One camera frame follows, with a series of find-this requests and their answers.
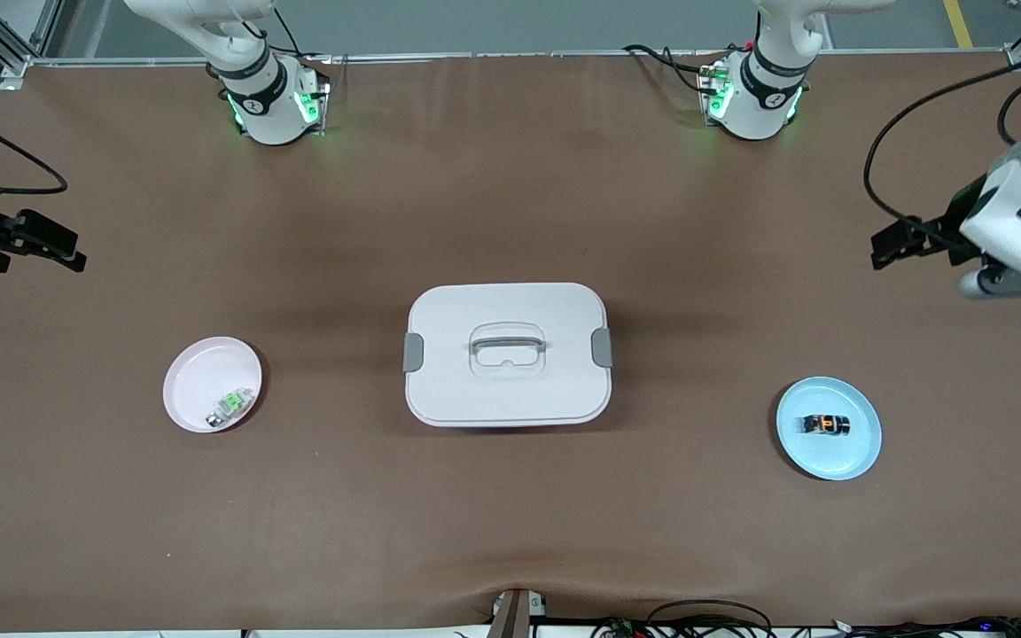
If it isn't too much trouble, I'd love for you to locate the white lidded storage box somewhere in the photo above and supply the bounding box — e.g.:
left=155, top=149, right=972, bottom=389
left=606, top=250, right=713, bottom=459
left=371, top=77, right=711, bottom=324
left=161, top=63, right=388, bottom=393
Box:
left=402, top=282, right=615, bottom=429

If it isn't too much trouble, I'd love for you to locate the brown metal bracket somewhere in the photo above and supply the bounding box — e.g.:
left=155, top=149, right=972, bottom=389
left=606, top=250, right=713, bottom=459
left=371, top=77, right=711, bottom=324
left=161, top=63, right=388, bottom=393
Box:
left=488, top=587, right=549, bottom=638

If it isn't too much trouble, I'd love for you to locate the pink round plate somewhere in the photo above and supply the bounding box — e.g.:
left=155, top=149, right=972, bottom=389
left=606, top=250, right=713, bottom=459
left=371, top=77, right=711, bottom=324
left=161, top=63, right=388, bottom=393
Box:
left=162, top=336, right=264, bottom=434

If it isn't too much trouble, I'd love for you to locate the light blue round plate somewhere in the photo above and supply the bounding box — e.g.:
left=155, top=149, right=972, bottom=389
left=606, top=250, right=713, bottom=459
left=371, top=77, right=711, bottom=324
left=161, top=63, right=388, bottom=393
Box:
left=775, top=376, right=883, bottom=482

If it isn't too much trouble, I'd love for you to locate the black cable loop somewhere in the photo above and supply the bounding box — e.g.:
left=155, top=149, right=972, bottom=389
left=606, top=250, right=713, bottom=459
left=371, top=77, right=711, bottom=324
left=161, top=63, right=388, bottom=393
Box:
left=648, top=600, right=775, bottom=637

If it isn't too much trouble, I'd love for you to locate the black base cable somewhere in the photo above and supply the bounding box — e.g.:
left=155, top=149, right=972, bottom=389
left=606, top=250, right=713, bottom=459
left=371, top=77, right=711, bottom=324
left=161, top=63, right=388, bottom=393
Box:
left=624, top=44, right=715, bottom=94
left=245, top=9, right=334, bottom=67

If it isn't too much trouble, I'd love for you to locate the brown table mat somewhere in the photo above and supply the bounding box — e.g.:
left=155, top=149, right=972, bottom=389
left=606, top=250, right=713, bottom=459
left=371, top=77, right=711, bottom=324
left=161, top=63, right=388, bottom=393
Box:
left=0, top=53, right=1021, bottom=634

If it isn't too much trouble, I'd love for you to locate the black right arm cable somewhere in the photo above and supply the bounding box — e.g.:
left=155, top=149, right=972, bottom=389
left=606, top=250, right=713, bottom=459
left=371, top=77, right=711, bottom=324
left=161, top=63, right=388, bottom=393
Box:
left=0, top=100, right=68, bottom=196

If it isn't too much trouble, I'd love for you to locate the orange and black push-button switch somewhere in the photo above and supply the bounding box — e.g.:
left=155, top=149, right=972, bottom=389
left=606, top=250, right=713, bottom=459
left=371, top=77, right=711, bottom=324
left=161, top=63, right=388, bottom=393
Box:
left=799, top=413, right=853, bottom=438

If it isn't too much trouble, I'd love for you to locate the tangled cable bundle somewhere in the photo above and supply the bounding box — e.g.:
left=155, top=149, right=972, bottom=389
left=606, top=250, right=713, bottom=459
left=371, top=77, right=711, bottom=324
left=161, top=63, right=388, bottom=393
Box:
left=830, top=616, right=1021, bottom=638

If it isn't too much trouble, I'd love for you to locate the green push-button switch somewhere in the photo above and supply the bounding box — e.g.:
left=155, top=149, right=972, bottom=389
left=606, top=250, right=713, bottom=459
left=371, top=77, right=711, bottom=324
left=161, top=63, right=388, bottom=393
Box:
left=205, top=387, right=254, bottom=429

